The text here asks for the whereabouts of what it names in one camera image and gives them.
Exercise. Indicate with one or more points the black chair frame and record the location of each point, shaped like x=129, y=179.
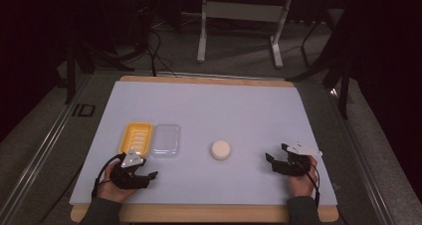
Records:
x=343, y=85

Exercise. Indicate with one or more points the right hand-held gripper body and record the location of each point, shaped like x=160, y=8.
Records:
x=292, y=167

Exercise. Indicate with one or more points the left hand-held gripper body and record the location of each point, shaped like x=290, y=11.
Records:
x=127, y=178

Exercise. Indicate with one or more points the clear plastic tray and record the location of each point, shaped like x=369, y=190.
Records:
x=166, y=141

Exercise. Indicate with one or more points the metal floor rail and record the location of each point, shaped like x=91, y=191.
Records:
x=361, y=172
x=43, y=155

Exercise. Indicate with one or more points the yellow soap dish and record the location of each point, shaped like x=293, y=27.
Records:
x=136, y=139

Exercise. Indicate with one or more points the person's left hand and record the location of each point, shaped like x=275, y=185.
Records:
x=111, y=191

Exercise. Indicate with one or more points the white table mat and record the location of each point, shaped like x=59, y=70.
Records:
x=215, y=112

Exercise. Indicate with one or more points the white metal table frame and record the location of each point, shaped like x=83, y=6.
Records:
x=244, y=12

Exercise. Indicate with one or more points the person's right hand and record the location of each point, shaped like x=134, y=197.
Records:
x=302, y=185

